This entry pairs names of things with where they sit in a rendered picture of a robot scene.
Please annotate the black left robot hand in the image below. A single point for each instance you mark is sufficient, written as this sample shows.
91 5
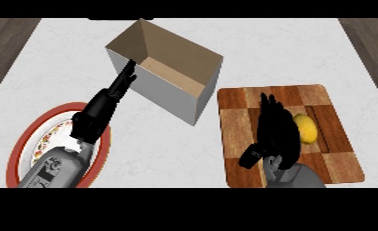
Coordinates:
98 108

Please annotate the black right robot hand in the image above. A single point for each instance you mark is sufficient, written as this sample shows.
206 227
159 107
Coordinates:
279 128

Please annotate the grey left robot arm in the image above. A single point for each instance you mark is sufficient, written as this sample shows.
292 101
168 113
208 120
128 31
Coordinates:
57 168

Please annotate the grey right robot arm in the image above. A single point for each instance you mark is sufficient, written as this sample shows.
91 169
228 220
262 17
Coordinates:
290 175

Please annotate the checkered wooden cutting board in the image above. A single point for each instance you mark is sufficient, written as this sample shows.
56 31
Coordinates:
290 135

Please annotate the open cardboard box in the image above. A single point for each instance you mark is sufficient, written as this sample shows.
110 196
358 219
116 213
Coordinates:
165 71

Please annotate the red-rimmed patterned plate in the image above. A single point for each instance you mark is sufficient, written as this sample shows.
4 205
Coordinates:
30 145

